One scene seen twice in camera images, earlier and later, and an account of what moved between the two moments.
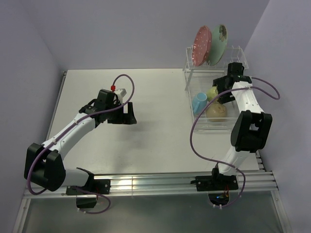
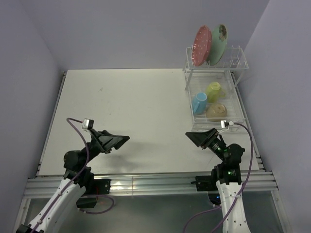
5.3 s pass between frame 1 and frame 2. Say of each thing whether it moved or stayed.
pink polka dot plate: stayed
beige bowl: stayed
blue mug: stayed
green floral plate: stayed
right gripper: moved
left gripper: moved
